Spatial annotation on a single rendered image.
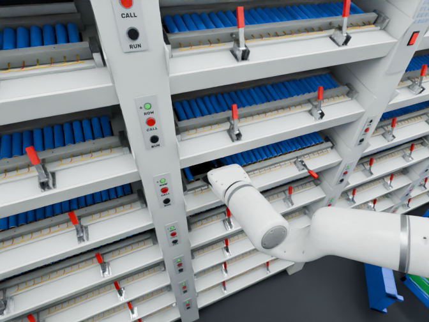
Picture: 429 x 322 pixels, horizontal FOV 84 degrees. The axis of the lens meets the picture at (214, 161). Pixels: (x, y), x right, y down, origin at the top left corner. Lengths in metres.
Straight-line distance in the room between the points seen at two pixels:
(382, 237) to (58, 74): 0.59
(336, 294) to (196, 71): 1.57
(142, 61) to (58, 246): 0.52
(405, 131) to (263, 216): 0.90
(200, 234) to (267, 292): 0.86
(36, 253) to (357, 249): 0.71
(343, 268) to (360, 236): 1.42
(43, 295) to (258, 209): 0.70
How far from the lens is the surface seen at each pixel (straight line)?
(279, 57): 0.58
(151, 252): 0.89
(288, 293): 1.70
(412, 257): 0.47
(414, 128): 1.33
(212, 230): 0.91
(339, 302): 1.78
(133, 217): 0.73
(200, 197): 0.74
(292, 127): 0.71
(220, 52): 0.54
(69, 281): 0.94
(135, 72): 0.46
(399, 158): 1.48
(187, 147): 0.60
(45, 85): 0.49
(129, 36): 0.44
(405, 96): 1.06
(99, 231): 0.74
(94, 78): 0.48
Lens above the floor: 1.54
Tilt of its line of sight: 41 degrees down
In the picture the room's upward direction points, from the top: straight up
